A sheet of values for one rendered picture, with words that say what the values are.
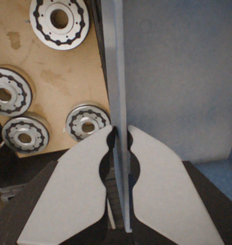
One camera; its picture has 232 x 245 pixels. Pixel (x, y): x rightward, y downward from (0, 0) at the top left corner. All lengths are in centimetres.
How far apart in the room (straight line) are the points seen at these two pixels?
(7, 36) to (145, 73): 32
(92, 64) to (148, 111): 24
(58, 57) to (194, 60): 29
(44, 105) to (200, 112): 34
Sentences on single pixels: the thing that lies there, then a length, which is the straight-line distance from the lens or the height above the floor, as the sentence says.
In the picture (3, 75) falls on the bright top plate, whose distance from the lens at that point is 41.
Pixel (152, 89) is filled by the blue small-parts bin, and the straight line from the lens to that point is 17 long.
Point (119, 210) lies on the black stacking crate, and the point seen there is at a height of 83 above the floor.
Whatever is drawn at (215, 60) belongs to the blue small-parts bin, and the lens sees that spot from 19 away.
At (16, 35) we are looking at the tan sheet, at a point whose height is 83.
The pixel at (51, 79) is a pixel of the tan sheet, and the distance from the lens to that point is 42.
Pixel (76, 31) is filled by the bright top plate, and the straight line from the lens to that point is 36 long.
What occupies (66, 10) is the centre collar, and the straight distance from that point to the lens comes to 36.
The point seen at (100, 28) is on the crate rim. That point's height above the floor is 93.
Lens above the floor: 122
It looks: 60 degrees down
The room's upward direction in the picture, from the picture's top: 167 degrees clockwise
